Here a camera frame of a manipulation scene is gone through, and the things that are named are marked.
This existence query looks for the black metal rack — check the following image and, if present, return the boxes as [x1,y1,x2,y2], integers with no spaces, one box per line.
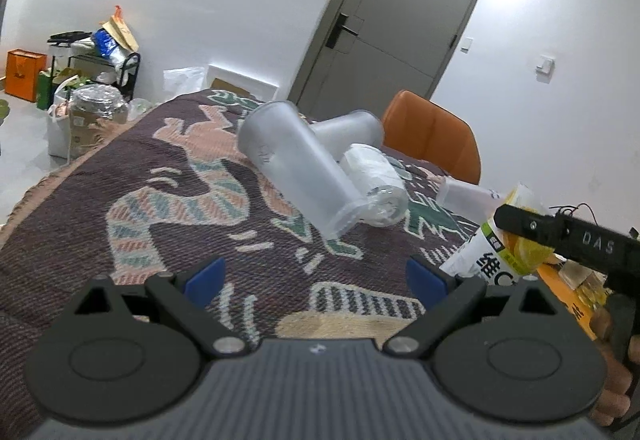
[47,32,142,102]

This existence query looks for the orange cardboard box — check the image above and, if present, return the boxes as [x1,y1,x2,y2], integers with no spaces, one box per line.
[536,256,617,342]

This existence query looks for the thin gripper cable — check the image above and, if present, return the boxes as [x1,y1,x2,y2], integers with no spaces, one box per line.
[549,203,602,224]

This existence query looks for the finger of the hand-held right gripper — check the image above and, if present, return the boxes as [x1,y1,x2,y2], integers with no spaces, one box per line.
[493,204,567,247]

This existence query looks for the orange paper bag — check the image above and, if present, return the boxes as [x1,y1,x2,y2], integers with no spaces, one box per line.
[4,49,48,103]

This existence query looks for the white flat box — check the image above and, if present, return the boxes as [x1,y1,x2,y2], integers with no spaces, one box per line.
[207,64,279,102]

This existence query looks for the brown paper bag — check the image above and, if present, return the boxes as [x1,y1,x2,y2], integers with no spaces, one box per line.
[102,5,139,54]

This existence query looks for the green bag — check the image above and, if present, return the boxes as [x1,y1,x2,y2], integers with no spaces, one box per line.
[36,69,57,111]

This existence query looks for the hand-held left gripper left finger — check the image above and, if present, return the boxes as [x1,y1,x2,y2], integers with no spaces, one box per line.
[70,257,247,359]

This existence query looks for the person's right hand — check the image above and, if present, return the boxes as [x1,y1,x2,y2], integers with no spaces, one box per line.
[590,306,633,434]

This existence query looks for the blue and white bag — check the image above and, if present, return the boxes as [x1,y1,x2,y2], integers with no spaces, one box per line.
[92,27,120,60]

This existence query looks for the orange chair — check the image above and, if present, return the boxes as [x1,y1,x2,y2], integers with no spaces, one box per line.
[382,90,482,186]

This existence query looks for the plastic-wrapped cardboard box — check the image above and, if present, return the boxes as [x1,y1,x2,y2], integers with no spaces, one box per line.
[67,85,129,160]

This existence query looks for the white shopping bag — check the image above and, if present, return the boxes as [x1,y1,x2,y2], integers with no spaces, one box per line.
[47,76,76,160]

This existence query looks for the printed woven blanket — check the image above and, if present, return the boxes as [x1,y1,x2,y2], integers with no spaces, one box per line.
[0,88,501,440]

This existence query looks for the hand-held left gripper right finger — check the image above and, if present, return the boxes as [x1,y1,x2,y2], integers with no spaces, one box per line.
[383,257,562,360]

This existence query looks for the black door handle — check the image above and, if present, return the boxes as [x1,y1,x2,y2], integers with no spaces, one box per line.
[324,13,364,52]

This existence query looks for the large frosted plastic cup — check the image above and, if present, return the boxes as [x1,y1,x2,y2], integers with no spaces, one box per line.
[237,101,367,239]

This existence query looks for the grey door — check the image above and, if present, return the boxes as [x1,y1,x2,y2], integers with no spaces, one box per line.
[289,0,494,119]

